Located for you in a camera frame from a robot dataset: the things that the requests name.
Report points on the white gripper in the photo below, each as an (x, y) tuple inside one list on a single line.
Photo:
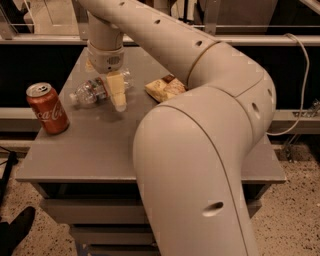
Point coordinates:
[(106, 61)]

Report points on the clear plastic water bottle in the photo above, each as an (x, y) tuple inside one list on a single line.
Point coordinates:
[(94, 91)]

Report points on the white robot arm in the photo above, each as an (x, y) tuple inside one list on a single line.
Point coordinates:
[(188, 151)]

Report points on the yellow brown chip bag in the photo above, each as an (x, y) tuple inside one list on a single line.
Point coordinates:
[(165, 88)]

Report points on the red Coca-Cola can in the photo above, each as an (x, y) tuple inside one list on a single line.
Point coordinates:
[(46, 105)]

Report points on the grey drawer cabinet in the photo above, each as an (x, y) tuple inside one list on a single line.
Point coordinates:
[(86, 173)]

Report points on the metal railing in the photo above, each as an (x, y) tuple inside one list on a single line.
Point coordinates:
[(145, 25)]

